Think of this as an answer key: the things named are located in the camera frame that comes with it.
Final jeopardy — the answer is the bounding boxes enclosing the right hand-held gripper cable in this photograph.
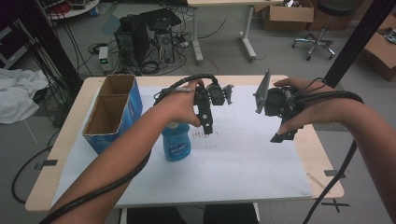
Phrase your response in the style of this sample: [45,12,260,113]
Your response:
[288,77,365,224]

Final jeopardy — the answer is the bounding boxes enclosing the brown cardboard box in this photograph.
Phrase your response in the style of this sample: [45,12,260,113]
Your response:
[361,13,396,82]
[261,0,315,33]

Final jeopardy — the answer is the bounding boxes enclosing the black metal stand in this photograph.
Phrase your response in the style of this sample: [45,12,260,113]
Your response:
[17,0,84,92]
[323,0,396,90]

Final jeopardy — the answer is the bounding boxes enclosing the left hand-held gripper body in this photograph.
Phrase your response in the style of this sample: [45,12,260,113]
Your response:
[193,81,234,117]

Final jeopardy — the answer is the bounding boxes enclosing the black floor cable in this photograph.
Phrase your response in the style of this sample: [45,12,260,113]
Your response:
[11,145,54,205]

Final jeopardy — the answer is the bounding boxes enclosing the blue cardboard box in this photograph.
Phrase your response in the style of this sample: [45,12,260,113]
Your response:
[81,74,144,156]

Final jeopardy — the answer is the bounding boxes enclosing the round white table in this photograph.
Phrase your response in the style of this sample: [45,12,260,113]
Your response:
[39,0,101,21]

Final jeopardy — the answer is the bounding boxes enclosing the person's legs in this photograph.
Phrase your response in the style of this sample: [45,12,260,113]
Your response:
[125,203,260,224]

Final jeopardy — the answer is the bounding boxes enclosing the white table mat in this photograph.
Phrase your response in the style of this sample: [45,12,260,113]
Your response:
[50,85,314,208]

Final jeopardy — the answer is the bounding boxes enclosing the black office stool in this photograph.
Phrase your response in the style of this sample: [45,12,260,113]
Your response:
[291,0,354,62]

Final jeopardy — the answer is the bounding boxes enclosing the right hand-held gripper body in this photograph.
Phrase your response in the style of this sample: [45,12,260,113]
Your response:
[253,68,304,121]

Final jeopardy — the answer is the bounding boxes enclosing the white cloth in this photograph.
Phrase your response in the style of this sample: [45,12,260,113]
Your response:
[0,67,50,125]

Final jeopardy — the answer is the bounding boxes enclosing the grey tape strip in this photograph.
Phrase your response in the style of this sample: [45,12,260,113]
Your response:
[33,159,59,171]
[323,169,347,179]

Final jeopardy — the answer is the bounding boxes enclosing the person's left hand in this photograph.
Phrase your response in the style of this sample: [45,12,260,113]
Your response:
[153,78,206,129]

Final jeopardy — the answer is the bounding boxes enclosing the white desk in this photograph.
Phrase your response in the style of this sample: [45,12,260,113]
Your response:
[186,0,285,66]

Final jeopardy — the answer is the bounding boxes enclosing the white power supply unit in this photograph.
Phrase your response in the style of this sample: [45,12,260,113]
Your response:
[98,46,110,73]

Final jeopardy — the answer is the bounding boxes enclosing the black computer tower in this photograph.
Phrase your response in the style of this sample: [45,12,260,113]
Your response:
[113,8,182,75]

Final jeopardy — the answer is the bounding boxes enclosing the black tape cross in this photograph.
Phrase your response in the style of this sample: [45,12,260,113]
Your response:
[320,199,351,214]

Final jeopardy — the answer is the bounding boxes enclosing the person's right hand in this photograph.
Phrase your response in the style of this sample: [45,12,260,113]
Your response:
[273,77,347,135]

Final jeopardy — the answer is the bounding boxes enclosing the blue plastic bottle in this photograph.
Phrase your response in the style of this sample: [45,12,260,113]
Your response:
[161,121,191,162]

